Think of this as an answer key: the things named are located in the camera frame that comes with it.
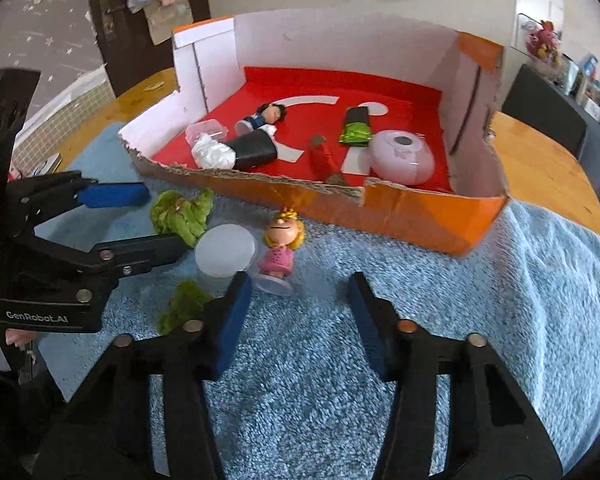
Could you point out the pink round device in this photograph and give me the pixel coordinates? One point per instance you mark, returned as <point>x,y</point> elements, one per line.
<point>405,160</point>

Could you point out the pink rabbit plush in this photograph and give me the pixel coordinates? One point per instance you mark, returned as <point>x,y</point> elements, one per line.
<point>545,42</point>

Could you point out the table with dark cloth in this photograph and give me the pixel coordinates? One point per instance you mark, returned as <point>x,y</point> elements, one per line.
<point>545,115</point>

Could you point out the black green foil packet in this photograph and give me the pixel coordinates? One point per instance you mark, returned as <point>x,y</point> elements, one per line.
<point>356,132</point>

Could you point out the orange white cardboard box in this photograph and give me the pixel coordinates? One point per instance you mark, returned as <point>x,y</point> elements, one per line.
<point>420,110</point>

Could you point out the group of cosmetic bottles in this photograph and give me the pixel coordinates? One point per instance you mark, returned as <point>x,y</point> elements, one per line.
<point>590,90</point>

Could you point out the red cylindrical tube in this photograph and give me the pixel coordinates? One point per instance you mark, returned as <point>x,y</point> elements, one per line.
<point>322,160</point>

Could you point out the green fuzzy scrunchie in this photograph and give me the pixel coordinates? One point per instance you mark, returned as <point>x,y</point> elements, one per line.
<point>180,215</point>
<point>185,302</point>

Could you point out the white frosted jar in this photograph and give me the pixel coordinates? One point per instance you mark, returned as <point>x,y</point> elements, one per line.
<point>225,255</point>

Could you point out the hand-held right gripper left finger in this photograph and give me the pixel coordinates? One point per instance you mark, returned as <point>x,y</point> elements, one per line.
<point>232,320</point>

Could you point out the blonde figurine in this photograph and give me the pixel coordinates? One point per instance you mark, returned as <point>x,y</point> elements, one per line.
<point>280,257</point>

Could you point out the dark brown door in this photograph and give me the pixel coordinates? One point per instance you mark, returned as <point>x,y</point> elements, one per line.
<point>130,70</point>

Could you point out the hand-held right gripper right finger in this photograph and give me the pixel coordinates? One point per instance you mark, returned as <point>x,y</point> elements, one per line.
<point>367,325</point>

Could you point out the blue fluffy towel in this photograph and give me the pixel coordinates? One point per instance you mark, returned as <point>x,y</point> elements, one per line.
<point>305,410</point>

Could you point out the wall mirror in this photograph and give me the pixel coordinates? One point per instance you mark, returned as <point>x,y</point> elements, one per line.
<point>540,0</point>

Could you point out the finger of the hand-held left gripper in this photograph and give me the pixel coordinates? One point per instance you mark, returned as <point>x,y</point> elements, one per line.
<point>115,195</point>
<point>145,254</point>

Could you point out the person's left hand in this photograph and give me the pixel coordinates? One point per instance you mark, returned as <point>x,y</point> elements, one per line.
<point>16,338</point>

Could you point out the bag of plush toys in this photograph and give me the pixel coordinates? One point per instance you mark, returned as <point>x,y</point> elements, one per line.
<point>167,22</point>

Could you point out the dark-haired toy figurine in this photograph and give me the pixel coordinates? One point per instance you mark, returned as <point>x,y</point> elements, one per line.
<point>267,115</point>

